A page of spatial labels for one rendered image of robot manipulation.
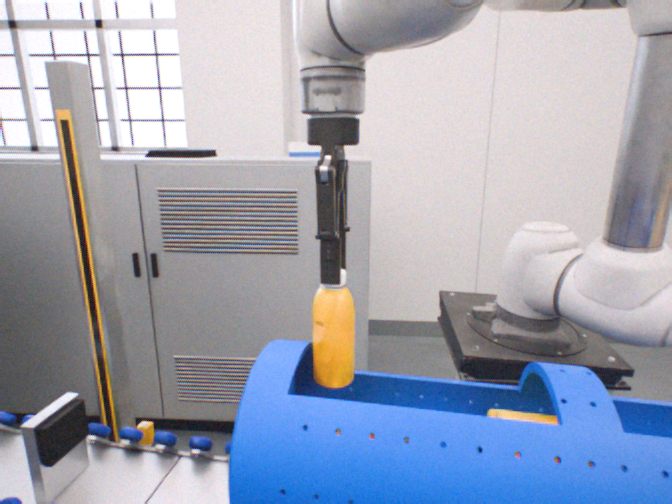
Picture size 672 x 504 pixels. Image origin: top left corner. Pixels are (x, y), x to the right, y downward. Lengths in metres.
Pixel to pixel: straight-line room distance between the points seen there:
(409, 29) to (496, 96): 2.88
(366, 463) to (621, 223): 0.66
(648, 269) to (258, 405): 0.74
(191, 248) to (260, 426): 1.65
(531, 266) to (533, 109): 2.40
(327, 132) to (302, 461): 0.42
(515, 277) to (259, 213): 1.26
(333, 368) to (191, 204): 1.56
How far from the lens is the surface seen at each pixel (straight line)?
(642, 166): 0.96
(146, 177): 2.22
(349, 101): 0.60
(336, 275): 0.64
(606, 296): 1.02
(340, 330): 0.66
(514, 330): 1.16
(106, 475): 1.02
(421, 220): 3.31
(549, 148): 3.46
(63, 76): 1.16
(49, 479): 0.99
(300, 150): 2.14
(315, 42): 0.60
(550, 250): 1.10
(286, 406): 0.61
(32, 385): 2.93
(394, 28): 0.49
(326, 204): 0.59
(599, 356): 1.20
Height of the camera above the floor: 1.54
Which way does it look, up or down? 15 degrees down
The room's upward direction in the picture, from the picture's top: straight up
